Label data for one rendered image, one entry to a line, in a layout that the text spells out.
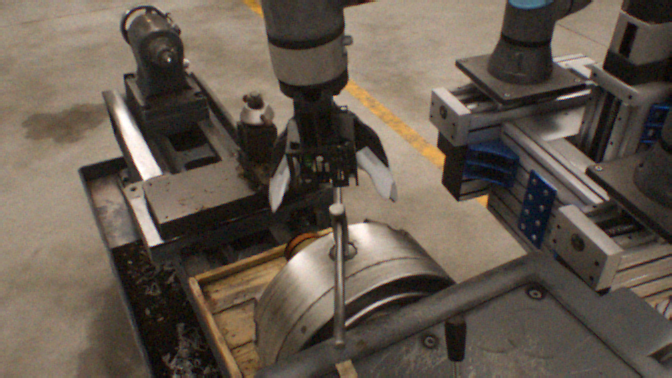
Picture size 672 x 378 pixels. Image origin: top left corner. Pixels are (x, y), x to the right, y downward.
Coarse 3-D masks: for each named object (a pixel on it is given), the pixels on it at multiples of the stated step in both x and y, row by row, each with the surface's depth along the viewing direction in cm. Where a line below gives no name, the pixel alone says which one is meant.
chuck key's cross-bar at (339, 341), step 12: (336, 192) 84; (336, 228) 79; (336, 240) 78; (336, 252) 75; (336, 264) 73; (336, 276) 71; (336, 288) 68; (336, 300) 66; (336, 312) 65; (336, 324) 63; (336, 336) 61; (336, 348) 61
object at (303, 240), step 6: (300, 234) 106; (306, 234) 106; (312, 234) 106; (318, 234) 108; (294, 240) 106; (300, 240) 105; (306, 240) 104; (312, 240) 104; (288, 246) 106; (294, 246) 105; (300, 246) 104; (306, 246) 103; (288, 252) 106; (294, 252) 104; (288, 258) 105
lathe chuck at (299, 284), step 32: (384, 224) 93; (320, 256) 86; (352, 256) 84; (384, 256) 85; (416, 256) 87; (288, 288) 85; (320, 288) 82; (256, 320) 89; (288, 320) 83; (256, 352) 94
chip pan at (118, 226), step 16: (112, 176) 217; (96, 192) 209; (112, 192) 209; (96, 208) 203; (112, 208) 202; (112, 224) 196; (128, 224) 196; (112, 240) 190; (128, 240) 190; (112, 256) 184
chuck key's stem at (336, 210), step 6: (336, 204) 80; (342, 204) 81; (330, 210) 80; (336, 210) 80; (342, 210) 79; (330, 216) 80; (336, 216) 79; (342, 216) 80; (348, 228) 82; (348, 234) 83; (348, 240) 83; (348, 252) 85
